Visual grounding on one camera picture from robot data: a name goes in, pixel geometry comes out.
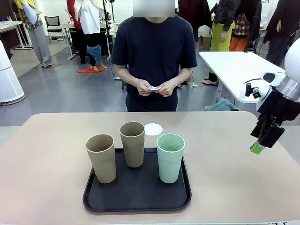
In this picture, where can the black tripod stand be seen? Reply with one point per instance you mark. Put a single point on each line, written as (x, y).
(107, 25)

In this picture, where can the mannequin with yellow apron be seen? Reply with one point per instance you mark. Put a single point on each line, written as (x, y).
(219, 37)

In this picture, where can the white hanging shirt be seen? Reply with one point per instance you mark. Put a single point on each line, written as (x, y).
(90, 21)

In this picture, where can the white air purifier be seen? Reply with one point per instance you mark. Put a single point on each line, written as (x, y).
(7, 79)

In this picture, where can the person's right hand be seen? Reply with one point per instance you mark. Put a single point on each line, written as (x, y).
(144, 87)

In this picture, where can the person's left hand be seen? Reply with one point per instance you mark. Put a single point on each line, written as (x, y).
(167, 89)

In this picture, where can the orange cloth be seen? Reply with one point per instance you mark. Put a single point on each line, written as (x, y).
(91, 70)

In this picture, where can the black plastic serving tray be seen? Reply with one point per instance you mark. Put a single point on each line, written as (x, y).
(140, 192)

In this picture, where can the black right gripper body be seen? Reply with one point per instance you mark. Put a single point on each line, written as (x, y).
(279, 105)

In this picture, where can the mannequin with orange trousers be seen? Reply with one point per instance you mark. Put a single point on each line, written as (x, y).
(237, 43)

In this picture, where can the tall mint green cup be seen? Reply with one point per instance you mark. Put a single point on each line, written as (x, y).
(170, 166)

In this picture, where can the stack of white paper coasters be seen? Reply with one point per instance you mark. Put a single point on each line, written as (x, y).
(153, 87)

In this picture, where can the black office chair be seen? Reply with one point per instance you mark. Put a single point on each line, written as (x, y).
(52, 22)

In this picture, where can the black hanging coat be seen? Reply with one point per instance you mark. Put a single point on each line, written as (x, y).
(254, 21)

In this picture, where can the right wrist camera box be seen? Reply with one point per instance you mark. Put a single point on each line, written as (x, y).
(256, 93)

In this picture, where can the person's left forearm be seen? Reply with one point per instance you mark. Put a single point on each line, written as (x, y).
(182, 76)

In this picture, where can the dark red coat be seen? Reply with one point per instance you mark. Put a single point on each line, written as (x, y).
(187, 14)

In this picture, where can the cardboard box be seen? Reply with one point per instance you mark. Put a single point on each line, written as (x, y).
(205, 41)

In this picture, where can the white rounded table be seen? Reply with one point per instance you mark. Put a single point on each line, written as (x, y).
(234, 68)

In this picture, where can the person in navy t-shirt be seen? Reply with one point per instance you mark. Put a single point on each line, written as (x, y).
(154, 47)

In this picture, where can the light wooden desk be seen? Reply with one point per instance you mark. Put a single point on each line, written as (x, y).
(9, 25)

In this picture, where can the mannequin in floral shirt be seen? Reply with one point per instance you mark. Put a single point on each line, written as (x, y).
(38, 42)

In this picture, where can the mannequin in dark robe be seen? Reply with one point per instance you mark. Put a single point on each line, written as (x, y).
(281, 21)

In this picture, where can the white scalloped paper coaster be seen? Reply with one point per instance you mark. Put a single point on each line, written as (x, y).
(153, 129)

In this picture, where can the teal cloth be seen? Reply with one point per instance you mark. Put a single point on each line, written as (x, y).
(220, 105)

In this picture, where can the mannequin legs with blue jeans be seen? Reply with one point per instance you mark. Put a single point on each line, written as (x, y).
(95, 52)

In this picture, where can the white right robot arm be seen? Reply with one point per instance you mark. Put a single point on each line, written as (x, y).
(293, 61)

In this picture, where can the tall brown cup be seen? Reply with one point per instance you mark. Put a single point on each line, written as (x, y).
(103, 164)
(133, 152)

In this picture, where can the mannequin in red top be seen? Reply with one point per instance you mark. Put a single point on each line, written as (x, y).
(79, 44)

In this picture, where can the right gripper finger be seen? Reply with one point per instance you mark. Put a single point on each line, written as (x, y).
(257, 130)
(272, 137)

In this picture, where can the person's right forearm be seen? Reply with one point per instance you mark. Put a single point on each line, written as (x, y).
(127, 76)

